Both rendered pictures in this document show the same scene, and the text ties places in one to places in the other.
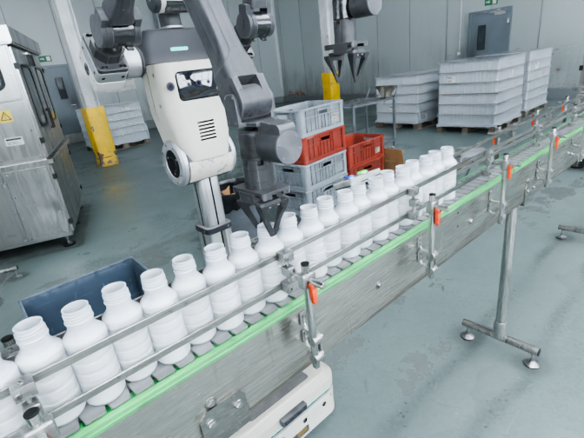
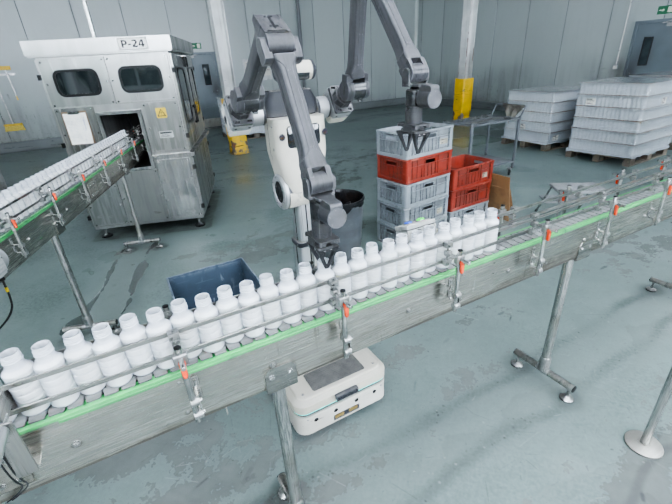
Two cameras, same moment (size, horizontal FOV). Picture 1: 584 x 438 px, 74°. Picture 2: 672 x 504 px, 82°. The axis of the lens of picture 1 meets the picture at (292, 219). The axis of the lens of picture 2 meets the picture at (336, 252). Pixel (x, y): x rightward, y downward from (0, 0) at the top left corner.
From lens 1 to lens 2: 0.42 m
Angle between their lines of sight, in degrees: 12
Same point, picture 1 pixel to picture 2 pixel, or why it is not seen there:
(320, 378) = (373, 371)
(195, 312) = (269, 309)
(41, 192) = (182, 179)
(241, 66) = (315, 160)
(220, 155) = not seen: hidden behind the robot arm
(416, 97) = (549, 116)
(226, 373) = (284, 349)
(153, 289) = (245, 293)
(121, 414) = (220, 359)
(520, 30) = not seen: outside the picture
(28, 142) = (176, 136)
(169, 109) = (279, 154)
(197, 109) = not seen: hidden behind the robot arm
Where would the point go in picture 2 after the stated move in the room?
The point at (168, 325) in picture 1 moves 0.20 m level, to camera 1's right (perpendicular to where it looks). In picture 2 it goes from (251, 314) to (323, 319)
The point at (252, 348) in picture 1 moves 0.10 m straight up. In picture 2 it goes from (303, 337) to (300, 309)
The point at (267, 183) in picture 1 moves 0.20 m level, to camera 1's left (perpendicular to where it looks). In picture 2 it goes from (324, 235) to (257, 233)
